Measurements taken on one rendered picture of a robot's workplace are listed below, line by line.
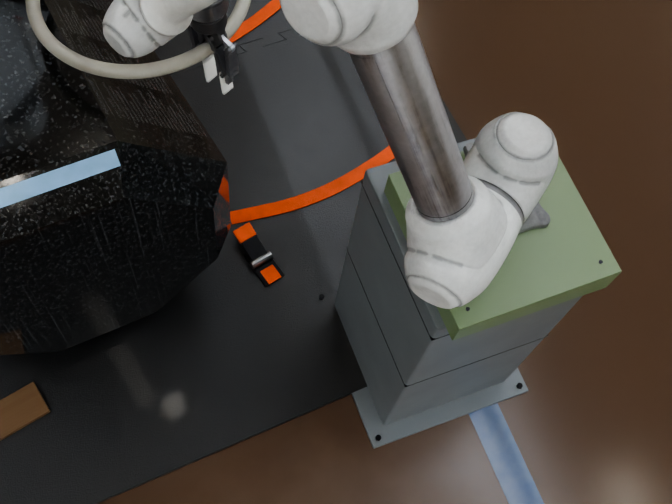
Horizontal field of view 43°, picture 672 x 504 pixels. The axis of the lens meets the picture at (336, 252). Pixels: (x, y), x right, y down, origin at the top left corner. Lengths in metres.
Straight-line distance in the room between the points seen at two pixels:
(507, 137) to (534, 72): 1.65
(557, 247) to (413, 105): 0.64
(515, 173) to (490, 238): 0.14
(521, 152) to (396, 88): 0.39
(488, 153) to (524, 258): 0.29
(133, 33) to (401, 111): 0.52
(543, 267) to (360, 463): 0.94
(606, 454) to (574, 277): 0.97
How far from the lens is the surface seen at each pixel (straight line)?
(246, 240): 2.58
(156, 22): 1.52
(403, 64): 1.19
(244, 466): 2.42
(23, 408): 2.51
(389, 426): 2.47
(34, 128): 1.90
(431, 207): 1.40
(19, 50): 2.03
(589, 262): 1.78
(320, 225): 2.67
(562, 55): 3.26
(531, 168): 1.54
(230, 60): 1.80
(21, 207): 1.86
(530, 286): 1.72
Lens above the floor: 2.38
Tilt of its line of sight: 64 degrees down
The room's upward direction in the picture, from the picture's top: 12 degrees clockwise
